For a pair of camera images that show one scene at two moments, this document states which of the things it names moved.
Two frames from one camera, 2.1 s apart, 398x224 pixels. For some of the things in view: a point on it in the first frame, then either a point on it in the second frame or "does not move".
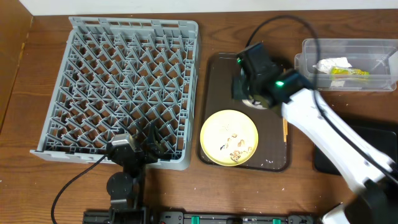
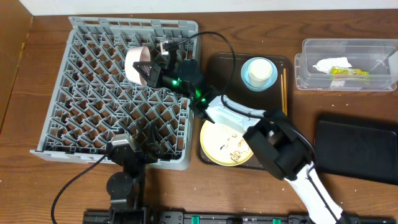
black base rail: x=106 y=217 does not move
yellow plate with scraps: x=229 y=137 does not move
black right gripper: x=240 y=88 -> x=155 y=74
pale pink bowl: x=254 y=104 -> x=138 y=54
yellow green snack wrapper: x=338 y=73 does not move
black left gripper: x=144 y=150 does not move
